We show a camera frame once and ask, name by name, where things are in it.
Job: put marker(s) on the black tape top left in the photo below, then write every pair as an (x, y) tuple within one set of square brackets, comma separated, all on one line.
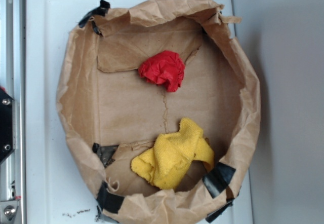
[(101, 10)]

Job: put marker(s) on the black tape bottom left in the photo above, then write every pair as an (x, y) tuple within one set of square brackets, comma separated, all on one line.
[(109, 201)]

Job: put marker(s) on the white plastic bin lid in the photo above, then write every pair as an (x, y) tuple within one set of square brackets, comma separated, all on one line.
[(55, 191)]

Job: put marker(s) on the yellow microfiber cloth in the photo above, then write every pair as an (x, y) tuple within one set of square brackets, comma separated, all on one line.
[(167, 162)]

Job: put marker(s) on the black tape inside bag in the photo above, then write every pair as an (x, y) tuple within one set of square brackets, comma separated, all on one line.
[(105, 153)]

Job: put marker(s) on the black mounting bracket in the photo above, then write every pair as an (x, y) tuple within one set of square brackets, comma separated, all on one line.
[(7, 128)]

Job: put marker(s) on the black tape bottom right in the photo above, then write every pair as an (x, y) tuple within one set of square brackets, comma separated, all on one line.
[(218, 179)]

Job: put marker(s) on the red paper ball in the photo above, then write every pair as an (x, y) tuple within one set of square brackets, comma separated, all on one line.
[(163, 69)]

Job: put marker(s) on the brown paper bag tray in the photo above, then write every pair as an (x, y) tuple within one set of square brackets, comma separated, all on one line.
[(102, 99)]

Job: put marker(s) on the aluminium frame rail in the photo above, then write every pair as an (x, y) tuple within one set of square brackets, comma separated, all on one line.
[(13, 186)]

